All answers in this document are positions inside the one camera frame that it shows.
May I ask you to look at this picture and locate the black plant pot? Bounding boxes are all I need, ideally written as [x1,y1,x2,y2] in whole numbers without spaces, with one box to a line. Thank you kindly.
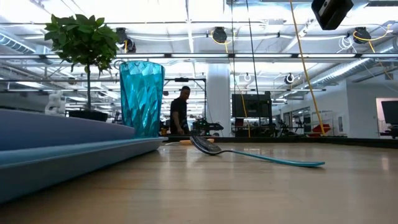
[68,109,109,123]

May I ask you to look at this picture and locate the white pillar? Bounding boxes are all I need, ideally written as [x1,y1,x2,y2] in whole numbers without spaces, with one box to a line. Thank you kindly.
[206,63,231,138]

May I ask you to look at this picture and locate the person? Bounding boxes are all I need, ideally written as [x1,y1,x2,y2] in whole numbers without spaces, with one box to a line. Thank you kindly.
[169,85,191,136]

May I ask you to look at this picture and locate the blue plastic tray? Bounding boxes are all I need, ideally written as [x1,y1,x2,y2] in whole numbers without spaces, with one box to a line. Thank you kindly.
[0,136,169,205]

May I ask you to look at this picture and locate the black hanging cable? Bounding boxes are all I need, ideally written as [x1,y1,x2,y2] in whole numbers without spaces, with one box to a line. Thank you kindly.
[245,0,262,127]

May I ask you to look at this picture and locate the black display screen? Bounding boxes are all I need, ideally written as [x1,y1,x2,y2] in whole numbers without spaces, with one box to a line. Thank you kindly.
[231,93,273,118]

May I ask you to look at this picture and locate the red bin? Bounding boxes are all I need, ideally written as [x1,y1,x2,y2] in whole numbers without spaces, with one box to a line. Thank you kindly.
[312,123,331,135]

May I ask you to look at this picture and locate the spoon with teal handle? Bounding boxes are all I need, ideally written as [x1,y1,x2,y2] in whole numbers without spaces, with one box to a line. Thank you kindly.
[190,135,326,168]

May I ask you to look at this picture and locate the black gantry frame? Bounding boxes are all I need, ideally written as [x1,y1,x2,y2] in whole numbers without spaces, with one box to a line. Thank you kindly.
[164,77,208,125]

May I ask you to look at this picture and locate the black background robot rig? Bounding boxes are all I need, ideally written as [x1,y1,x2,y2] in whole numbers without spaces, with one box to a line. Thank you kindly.
[192,118,224,137]

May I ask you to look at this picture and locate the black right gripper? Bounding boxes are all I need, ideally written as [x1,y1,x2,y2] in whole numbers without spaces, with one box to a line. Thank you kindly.
[312,0,354,31]

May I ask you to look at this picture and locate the green leafy plant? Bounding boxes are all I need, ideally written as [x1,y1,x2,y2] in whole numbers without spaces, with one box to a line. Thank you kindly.
[44,14,121,110]

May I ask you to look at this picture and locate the dark wall monitor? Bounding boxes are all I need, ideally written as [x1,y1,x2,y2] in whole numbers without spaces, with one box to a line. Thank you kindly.
[381,100,398,125]

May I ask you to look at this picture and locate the thin black cable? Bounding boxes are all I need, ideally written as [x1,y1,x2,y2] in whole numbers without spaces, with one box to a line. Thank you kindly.
[230,0,236,94]

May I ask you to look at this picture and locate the thin yellow cable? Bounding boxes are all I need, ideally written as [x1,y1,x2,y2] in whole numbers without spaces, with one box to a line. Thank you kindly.
[211,29,251,138]

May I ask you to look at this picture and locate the teal faceted plastic cup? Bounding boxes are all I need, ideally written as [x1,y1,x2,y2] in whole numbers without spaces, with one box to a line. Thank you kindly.
[119,60,165,139]

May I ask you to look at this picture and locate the lavender round plate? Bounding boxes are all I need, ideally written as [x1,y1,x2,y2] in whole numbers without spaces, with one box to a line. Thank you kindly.
[0,108,136,152]

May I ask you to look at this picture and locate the thick yellow hanging cable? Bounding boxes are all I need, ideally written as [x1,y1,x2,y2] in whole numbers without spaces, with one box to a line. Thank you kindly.
[289,0,326,137]

